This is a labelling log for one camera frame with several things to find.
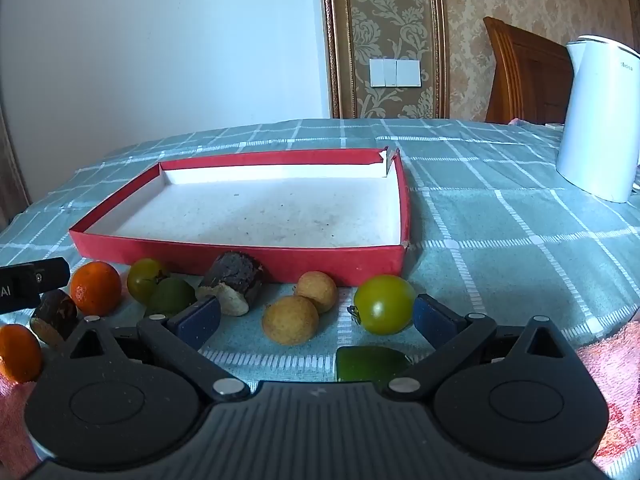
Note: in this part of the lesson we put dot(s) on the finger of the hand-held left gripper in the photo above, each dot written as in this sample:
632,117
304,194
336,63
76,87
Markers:
47,275

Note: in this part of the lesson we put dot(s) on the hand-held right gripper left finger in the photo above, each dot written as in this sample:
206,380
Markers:
197,322

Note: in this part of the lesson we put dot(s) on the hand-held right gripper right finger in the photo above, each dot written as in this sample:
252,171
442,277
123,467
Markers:
436,320

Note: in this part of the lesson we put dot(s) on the green cut fruit piece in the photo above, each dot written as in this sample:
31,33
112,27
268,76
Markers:
170,297
370,364

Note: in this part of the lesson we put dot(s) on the dark eggplant piece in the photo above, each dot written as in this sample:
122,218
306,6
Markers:
232,280
52,316

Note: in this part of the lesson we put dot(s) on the orange tangerine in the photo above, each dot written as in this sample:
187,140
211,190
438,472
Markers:
17,352
95,287

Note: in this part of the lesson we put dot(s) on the large green tomato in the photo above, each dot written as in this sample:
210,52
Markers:
384,304

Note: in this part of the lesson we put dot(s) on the small green tomato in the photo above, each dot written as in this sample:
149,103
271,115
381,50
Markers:
142,277

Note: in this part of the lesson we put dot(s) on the tan longan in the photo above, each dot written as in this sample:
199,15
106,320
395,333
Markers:
315,290
290,319

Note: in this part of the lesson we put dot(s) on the red cardboard box tray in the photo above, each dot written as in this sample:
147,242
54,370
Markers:
240,210

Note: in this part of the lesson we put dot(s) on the pink fleece cloth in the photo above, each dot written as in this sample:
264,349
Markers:
617,385
12,425

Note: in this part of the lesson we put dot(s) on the small pink fabric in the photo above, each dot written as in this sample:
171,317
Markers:
517,121

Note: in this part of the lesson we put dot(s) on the white electric kettle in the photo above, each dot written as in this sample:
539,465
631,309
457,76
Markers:
600,125

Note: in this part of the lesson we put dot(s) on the wooden headboard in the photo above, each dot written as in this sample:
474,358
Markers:
530,75

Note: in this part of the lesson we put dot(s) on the white wall switch panel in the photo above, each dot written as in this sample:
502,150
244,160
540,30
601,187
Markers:
395,72

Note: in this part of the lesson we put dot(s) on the gilded wallpaper panel frame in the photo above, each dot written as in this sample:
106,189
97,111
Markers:
385,10

